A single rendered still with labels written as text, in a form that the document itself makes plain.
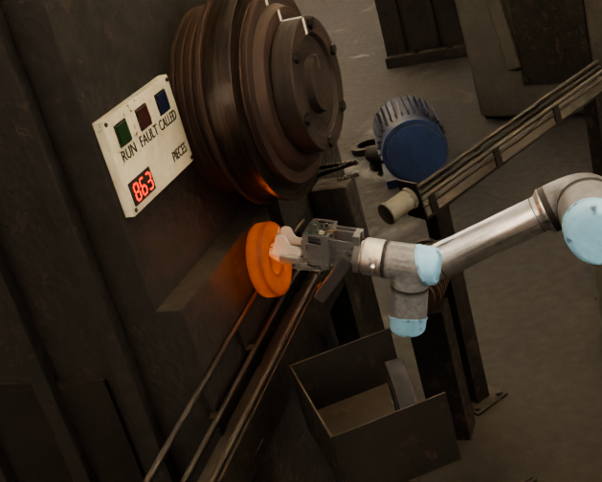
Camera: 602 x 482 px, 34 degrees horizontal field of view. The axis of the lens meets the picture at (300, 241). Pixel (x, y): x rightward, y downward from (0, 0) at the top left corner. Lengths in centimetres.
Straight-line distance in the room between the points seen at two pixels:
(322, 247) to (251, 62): 38
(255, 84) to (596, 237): 70
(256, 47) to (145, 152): 31
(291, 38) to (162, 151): 34
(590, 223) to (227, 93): 71
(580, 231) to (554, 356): 120
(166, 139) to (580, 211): 78
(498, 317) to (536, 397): 48
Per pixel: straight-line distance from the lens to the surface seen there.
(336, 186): 235
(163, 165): 185
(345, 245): 191
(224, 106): 187
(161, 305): 183
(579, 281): 337
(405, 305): 192
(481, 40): 483
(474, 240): 200
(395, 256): 188
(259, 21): 196
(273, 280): 197
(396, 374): 165
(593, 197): 185
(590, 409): 276
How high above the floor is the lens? 163
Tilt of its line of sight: 23 degrees down
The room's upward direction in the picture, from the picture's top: 16 degrees counter-clockwise
